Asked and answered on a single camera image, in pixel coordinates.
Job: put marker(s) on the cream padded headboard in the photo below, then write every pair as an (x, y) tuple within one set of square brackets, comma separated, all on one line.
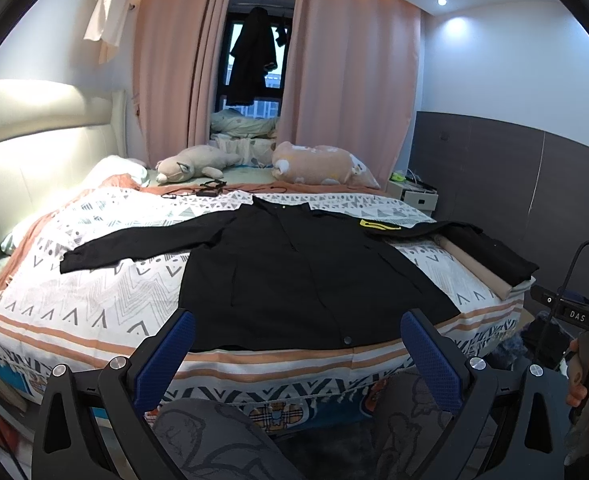
[(51, 135)]

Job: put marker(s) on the pink curtain left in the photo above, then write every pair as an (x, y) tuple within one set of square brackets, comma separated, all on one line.
[(176, 49)]

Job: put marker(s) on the grey cat plush toy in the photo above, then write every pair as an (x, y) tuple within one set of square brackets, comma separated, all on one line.
[(195, 162)]

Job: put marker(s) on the pink curtain right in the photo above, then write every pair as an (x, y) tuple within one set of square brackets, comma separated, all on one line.
[(351, 78)]

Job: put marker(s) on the white cloth on air conditioner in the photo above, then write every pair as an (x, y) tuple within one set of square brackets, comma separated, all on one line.
[(106, 25)]

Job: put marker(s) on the white bedside table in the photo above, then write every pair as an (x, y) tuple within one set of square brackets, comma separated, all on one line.
[(422, 197)]

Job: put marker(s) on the folded black clothes stack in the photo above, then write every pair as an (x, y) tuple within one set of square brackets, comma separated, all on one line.
[(490, 252)]

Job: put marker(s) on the black charger with cable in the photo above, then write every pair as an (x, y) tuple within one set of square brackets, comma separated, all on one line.
[(211, 188)]

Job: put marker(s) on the black long-sleeve jacket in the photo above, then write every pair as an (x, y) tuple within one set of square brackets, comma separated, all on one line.
[(267, 277)]

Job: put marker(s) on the hanging dark coat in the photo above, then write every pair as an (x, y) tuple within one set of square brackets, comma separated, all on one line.
[(255, 57)]

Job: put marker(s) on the patterned white bed blanket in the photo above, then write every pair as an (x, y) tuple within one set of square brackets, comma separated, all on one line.
[(85, 318)]

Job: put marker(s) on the white pillow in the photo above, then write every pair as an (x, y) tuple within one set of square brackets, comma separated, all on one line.
[(110, 166)]

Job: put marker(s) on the pink plush pillow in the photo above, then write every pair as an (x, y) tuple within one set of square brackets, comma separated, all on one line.
[(321, 165)]

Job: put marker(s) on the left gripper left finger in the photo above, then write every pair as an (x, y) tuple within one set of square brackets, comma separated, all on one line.
[(68, 442)]

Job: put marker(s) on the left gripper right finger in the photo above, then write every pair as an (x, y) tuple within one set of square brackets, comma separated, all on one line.
[(527, 408)]

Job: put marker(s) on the pink curtain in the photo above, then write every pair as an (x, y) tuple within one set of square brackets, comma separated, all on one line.
[(176, 49), (351, 78)]

